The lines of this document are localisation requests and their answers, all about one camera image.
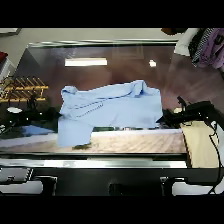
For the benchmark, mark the white garment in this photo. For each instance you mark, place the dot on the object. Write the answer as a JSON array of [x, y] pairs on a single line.
[[185, 41]]

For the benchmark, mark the beige garment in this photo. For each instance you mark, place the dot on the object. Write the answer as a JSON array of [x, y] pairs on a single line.
[[200, 146]]

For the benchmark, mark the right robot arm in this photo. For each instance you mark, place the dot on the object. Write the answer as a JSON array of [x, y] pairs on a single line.
[[196, 111]]

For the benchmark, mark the purple garment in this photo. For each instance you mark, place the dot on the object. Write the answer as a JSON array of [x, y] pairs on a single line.
[[215, 48]]

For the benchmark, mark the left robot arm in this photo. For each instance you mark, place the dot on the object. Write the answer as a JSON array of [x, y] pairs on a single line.
[[20, 187]]

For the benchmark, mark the silver frame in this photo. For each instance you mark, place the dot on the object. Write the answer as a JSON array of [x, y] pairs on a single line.
[[100, 163]]

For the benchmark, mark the light blue shirt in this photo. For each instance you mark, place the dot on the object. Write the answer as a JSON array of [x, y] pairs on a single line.
[[113, 106]]

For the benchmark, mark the checked garment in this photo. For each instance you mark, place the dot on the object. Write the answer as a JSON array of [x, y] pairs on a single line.
[[200, 43]]

